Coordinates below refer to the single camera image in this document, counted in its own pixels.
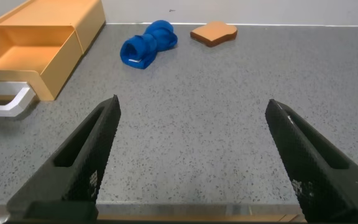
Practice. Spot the blue rolled cloth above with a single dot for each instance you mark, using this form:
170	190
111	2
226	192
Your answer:
145	45

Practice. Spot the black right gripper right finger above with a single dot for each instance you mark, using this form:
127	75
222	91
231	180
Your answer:
315	174

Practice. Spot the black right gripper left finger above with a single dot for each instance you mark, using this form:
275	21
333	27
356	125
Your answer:
82	165

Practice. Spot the brown toast slice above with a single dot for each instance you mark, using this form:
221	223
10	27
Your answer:
213	32

